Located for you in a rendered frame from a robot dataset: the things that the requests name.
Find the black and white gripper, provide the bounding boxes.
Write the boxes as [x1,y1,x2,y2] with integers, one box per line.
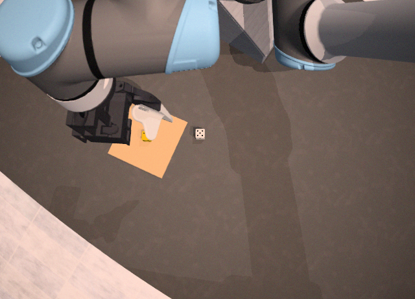
[65,78,173,146]

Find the white die with black pips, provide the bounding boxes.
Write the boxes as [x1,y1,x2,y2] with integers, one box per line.
[195,129,205,139]

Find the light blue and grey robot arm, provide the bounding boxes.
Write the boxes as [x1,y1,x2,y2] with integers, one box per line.
[0,0,415,112]

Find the yellow die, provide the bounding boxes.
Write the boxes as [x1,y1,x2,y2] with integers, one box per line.
[141,131,151,142]

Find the orange flat mat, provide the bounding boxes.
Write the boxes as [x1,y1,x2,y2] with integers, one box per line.
[108,104,187,178]

